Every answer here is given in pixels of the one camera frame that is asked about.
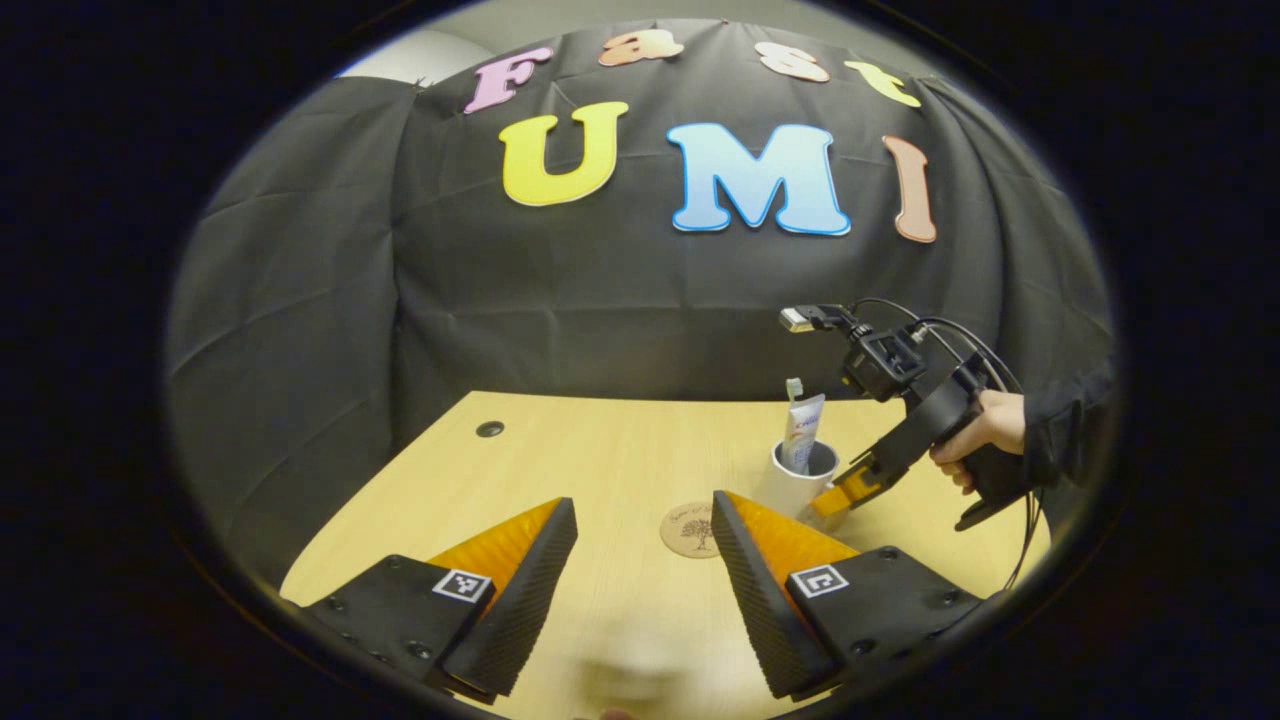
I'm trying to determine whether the black backdrop cloth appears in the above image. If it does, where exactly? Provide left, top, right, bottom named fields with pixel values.
left=165, top=18, right=1116, bottom=591

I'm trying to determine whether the wooden desktop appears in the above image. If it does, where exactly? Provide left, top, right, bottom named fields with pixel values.
left=280, top=390, right=1053, bottom=720

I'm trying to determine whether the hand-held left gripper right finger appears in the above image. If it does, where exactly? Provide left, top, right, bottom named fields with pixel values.
left=711, top=490, right=986, bottom=701

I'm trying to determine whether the white cup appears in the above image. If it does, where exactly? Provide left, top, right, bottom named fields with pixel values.
left=765, top=440, right=841, bottom=519

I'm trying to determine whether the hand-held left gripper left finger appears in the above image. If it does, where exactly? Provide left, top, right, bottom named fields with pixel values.
left=300, top=497, right=579, bottom=701

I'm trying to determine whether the round cork coaster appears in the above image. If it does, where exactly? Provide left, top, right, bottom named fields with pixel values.
left=659, top=501, right=723, bottom=559

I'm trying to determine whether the white toothpaste tube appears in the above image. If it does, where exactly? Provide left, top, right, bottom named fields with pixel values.
left=780, top=393, right=827, bottom=476

